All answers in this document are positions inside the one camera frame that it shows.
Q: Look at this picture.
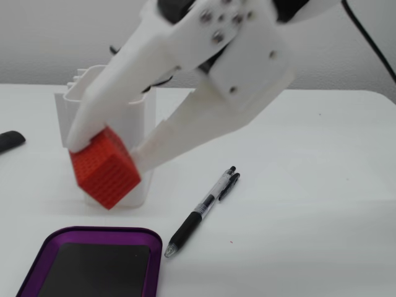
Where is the red textured cube block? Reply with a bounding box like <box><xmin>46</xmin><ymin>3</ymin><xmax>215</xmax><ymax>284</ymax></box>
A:
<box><xmin>68</xmin><ymin>125</ymin><xmax>143</xmax><ymax>212</ymax></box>

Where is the white plastic box container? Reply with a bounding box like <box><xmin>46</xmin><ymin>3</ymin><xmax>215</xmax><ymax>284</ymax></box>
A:
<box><xmin>54</xmin><ymin>65</ymin><xmax>158</xmax><ymax>207</ymax></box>

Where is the black clear gel pen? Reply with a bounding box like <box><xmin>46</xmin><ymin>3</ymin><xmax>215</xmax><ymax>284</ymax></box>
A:
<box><xmin>165</xmin><ymin>166</ymin><xmax>241</xmax><ymax>259</ymax></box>

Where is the white fixed gripper finger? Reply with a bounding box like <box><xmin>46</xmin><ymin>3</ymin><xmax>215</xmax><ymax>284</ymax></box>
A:
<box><xmin>66</xmin><ymin>12</ymin><xmax>187</xmax><ymax>152</ymax></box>

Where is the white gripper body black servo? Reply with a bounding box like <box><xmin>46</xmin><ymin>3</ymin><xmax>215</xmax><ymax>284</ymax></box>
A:
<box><xmin>139</xmin><ymin>0</ymin><xmax>204</xmax><ymax>30</ymax></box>

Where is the black rounded flat object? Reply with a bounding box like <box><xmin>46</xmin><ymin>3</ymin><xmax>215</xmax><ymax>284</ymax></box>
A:
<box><xmin>0</xmin><ymin>131</ymin><xmax>27</xmax><ymax>154</ymax></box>

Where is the white moving gripper finger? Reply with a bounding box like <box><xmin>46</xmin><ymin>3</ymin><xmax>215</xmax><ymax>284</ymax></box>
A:
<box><xmin>132</xmin><ymin>0</ymin><xmax>295</xmax><ymax>171</ymax></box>

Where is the purple metal tray black pad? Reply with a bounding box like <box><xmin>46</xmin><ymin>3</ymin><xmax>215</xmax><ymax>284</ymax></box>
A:
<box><xmin>15</xmin><ymin>226</ymin><xmax>163</xmax><ymax>297</ymax></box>

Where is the black cable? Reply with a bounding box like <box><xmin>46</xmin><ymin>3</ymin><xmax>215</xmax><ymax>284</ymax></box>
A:
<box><xmin>341</xmin><ymin>0</ymin><xmax>396</xmax><ymax>85</ymax></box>

